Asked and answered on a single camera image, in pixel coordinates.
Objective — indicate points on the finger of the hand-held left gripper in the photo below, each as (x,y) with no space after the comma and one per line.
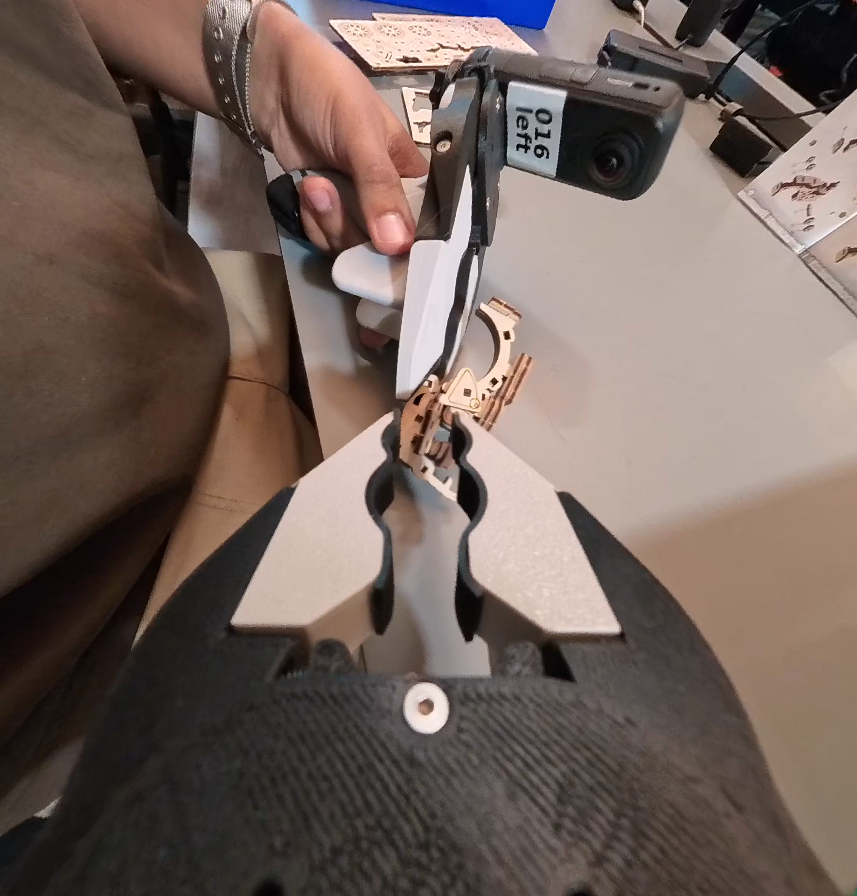
(428,315)
(473,276)

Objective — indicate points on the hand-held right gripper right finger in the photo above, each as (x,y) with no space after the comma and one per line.
(533,553)

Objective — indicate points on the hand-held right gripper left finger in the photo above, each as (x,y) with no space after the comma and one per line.
(309,546)

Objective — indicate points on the wooden model assembly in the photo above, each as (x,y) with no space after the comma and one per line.
(465,397)

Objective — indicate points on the person's left forearm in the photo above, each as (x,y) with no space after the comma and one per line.
(155,42)

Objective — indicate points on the grey desk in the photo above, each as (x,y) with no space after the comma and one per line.
(645,315)

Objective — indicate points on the person's left hand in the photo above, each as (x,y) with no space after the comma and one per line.
(316,112)

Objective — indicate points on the black power adapter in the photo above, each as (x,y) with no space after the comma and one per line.
(652,59)

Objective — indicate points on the wooden puzzle sheet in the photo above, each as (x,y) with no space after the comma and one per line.
(379,42)
(484,35)

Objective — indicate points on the blue plastic bin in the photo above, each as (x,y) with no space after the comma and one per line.
(484,10)

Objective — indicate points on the small wooden sheet fragment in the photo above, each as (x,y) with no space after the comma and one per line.
(420,115)

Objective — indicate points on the black upright device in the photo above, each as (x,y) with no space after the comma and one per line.
(698,21)

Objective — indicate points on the small black box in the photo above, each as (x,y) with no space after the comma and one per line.
(740,143)

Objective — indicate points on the folded instruction booklet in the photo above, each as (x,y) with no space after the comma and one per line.
(820,189)

